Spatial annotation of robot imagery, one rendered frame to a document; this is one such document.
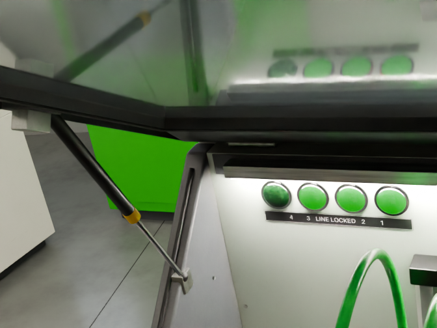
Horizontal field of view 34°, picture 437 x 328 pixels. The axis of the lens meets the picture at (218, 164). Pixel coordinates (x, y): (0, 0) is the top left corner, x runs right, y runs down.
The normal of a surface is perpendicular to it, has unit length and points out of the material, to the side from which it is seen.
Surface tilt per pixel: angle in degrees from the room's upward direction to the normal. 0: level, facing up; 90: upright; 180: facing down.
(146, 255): 0
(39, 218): 90
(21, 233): 90
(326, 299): 90
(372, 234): 90
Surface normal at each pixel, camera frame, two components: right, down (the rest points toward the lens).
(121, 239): -0.18, -0.89
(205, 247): 0.89, 0.03
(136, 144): -0.39, 0.45
